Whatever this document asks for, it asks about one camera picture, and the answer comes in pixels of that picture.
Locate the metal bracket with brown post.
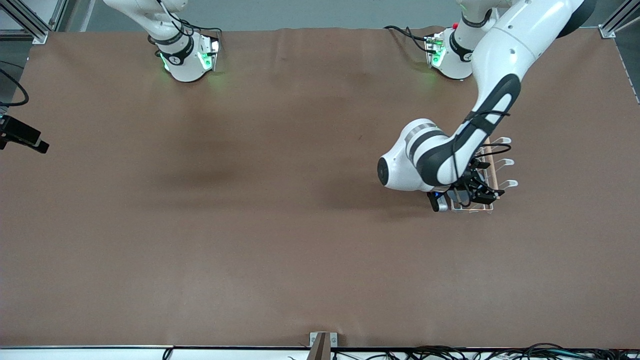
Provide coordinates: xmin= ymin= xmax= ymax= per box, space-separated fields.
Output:
xmin=306 ymin=332 xmax=339 ymax=360

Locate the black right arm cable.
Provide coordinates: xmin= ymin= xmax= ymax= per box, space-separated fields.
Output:
xmin=0 ymin=66 xmax=30 ymax=108

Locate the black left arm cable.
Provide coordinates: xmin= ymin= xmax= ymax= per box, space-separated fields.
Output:
xmin=451 ymin=109 xmax=513 ymax=187

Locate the white wire cup holder rack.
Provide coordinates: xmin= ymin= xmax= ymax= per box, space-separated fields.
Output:
xmin=449 ymin=136 xmax=519 ymax=215

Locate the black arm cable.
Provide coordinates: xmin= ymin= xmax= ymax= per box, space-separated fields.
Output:
xmin=451 ymin=109 xmax=513 ymax=187
xmin=0 ymin=66 xmax=30 ymax=108

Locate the black base cable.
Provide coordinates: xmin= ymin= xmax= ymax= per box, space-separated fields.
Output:
xmin=383 ymin=25 xmax=433 ymax=53
xmin=159 ymin=0 xmax=222 ymax=45

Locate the black cable bundle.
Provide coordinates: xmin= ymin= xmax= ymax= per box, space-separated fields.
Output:
xmin=287 ymin=343 xmax=640 ymax=360

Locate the aluminium frame post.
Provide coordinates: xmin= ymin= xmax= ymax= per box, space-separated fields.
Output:
xmin=0 ymin=0 xmax=69 ymax=45
xmin=598 ymin=0 xmax=640 ymax=40

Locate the brown table mat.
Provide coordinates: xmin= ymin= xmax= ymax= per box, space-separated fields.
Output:
xmin=0 ymin=26 xmax=640 ymax=349

